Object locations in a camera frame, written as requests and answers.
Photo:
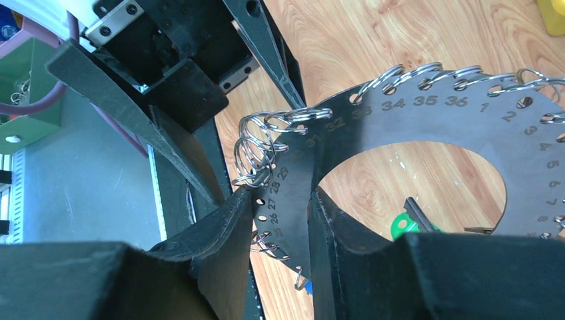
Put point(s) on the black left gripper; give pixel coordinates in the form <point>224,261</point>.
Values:
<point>190,56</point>

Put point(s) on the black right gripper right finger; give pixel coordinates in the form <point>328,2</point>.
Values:
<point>358,274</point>

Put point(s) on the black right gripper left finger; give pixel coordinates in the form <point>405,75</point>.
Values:
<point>96,280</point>

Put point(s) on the silver key on disc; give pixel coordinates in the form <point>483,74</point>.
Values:
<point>416,214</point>

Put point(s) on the green key tag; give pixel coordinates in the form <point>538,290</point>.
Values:
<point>402,224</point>

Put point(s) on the yellow plastic fruit tray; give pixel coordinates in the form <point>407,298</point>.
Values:
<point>552,13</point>

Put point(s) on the blue key tag outside ring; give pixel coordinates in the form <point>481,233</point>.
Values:
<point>309,288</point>

